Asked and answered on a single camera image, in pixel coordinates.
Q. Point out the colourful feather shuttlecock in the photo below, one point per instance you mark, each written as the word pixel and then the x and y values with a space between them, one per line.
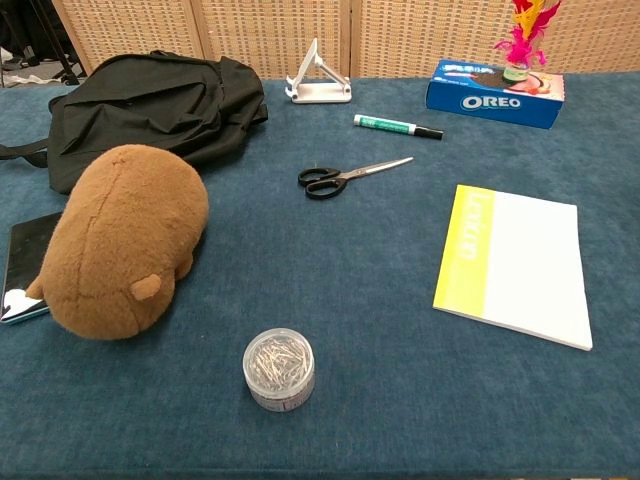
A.
pixel 522 45

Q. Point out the black fabric backpack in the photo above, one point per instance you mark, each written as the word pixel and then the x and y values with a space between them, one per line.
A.
pixel 150 110

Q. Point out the black tripod stand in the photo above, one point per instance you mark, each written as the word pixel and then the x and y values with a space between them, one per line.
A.
pixel 45 35

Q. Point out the black smartphone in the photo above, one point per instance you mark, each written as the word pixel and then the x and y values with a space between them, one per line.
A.
pixel 22 260

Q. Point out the blue table cloth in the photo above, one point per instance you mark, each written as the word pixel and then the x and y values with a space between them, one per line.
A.
pixel 350 280

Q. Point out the green white marker pen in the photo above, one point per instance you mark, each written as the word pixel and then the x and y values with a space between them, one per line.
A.
pixel 395 125

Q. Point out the woven rattan folding screen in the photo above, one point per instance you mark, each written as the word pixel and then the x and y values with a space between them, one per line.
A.
pixel 320 35

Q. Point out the white folding phone stand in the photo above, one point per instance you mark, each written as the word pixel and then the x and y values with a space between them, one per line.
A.
pixel 317 85

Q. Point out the brown plush toy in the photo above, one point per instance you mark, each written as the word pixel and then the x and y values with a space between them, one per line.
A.
pixel 120 240

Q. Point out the blue Oreo cookie box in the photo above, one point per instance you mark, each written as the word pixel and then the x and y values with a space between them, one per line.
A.
pixel 495 97

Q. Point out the yellow white booklet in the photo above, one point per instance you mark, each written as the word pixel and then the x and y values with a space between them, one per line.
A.
pixel 520 265

